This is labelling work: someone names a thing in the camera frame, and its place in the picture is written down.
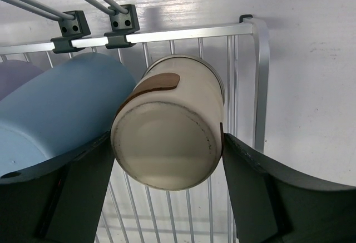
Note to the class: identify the metal wire dish rack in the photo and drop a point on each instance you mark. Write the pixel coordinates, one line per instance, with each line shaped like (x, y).
(134, 212)

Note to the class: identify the lilac cup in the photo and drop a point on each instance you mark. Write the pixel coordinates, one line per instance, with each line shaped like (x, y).
(15, 73)

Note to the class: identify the blue cup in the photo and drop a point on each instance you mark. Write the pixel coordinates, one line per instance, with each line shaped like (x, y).
(61, 109)

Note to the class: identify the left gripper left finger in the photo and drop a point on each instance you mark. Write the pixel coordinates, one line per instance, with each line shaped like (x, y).
(59, 200)

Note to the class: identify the steel cup brown base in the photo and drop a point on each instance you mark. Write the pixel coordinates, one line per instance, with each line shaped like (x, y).
(168, 134)

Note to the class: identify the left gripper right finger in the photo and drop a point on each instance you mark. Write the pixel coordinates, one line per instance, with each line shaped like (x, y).
(272, 202)

